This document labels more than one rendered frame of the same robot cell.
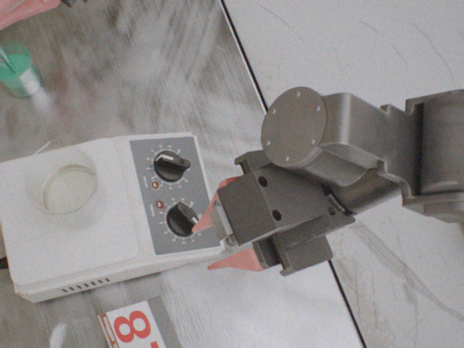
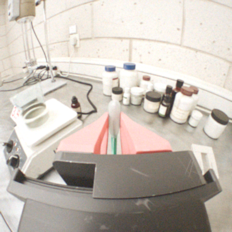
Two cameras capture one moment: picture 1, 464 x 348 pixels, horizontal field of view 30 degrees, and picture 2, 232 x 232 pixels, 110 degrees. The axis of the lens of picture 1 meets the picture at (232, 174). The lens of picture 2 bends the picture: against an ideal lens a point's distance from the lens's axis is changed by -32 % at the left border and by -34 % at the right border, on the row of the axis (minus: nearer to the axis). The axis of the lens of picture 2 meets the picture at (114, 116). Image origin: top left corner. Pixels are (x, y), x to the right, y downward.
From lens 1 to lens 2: 78 cm
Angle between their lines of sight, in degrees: 65
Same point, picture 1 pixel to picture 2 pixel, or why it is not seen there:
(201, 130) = not seen: hidden behind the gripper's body
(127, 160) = (26, 149)
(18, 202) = (60, 110)
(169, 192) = (14, 152)
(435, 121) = not seen: outside the picture
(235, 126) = (10, 204)
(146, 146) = (22, 162)
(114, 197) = (23, 127)
